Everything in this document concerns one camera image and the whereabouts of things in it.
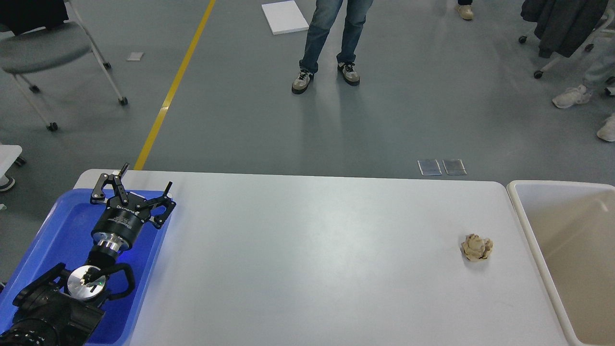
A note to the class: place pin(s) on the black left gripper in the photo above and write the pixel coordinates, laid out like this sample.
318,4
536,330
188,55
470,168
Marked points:
125,213

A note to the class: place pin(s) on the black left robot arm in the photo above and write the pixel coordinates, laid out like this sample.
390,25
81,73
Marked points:
83,279

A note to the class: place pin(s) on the blue plastic tray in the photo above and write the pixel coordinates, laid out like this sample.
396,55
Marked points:
65,237

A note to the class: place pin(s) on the white furniture at left edge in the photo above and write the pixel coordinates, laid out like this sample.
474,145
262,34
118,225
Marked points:
9,155

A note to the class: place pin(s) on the grey rolling chair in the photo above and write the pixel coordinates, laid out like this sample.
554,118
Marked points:
47,34

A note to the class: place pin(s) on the left floor plate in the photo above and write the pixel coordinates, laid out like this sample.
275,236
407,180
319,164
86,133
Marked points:
429,167

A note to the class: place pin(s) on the floor plate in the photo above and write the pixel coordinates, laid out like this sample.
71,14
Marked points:
429,167
454,167

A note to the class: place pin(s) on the right floor plate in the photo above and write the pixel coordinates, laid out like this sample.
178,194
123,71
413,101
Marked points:
454,167

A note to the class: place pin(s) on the crumpled brown paper ball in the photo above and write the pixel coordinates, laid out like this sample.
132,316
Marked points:
476,248

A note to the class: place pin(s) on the person with beige shoes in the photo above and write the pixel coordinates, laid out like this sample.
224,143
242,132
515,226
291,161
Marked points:
464,9

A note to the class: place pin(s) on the beige plastic bin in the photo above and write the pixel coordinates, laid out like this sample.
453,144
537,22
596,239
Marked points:
570,227

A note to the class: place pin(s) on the chair with dark jacket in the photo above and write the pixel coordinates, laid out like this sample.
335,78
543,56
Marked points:
564,27

